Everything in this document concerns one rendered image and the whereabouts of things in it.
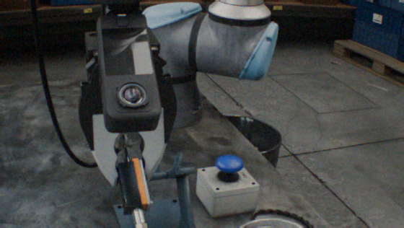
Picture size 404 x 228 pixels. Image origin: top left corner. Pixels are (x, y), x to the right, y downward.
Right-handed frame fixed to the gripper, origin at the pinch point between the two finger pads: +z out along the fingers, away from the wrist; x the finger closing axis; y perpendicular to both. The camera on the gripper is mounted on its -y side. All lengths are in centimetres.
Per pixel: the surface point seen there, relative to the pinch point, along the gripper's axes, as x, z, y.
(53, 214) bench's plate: 10.0, 15.1, 14.8
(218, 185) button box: -14.0, 11.7, 12.8
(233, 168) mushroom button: -16.2, 9.3, 13.1
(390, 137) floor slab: -182, 112, 173
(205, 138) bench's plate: -19.0, 17.6, 36.6
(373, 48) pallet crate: -263, 108, 318
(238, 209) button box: -16.8, 15.5, 11.3
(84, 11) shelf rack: -9, 68, 332
